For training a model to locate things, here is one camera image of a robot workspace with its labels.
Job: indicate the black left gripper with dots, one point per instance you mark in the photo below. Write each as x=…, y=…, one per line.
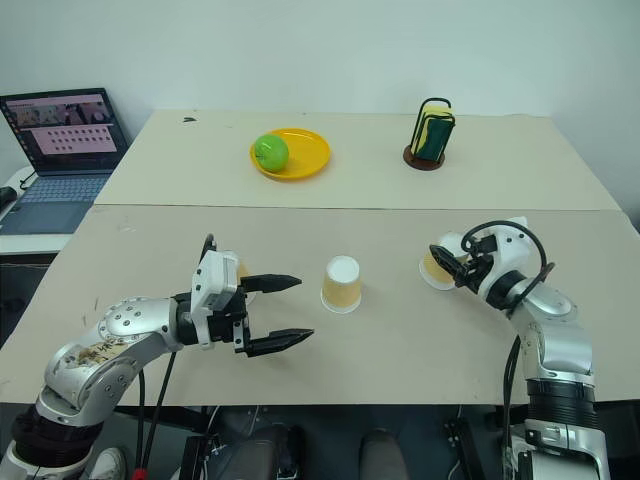
x=239, y=320

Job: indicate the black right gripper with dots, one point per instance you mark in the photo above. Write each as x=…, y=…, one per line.
x=479, y=262

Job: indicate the yellow white paper cup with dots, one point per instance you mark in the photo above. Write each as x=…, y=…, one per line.
x=431, y=272
x=243, y=270
x=341, y=287

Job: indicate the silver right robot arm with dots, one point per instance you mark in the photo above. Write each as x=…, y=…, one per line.
x=560, y=360

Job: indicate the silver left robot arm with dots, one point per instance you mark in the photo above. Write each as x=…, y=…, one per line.
x=125, y=325

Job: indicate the yellow green scouring sponge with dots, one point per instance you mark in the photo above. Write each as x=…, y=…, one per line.
x=435, y=137

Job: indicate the dark rounded shape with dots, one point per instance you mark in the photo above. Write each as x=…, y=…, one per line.
x=260, y=452
x=384, y=455

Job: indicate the green apple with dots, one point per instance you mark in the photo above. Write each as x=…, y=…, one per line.
x=271, y=152

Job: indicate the black box under table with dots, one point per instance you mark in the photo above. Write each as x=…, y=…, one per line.
x=200, y=457

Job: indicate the yellow plastic plate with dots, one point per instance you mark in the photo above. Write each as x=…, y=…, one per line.
x=310, y=150

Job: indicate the white shoe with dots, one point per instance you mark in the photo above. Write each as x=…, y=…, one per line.
x=107, y=465

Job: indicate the open laptop computer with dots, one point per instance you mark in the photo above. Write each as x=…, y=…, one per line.
x=60, y=165

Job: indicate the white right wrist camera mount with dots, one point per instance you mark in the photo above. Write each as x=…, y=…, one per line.
x=512, y=250

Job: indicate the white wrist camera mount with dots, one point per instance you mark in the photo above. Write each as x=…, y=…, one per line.
x=512, y=250
x=215, y=280

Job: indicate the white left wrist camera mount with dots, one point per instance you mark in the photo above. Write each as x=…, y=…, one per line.
x=215, y=280

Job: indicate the black metal bracket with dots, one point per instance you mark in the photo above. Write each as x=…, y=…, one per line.
x=462, y=445

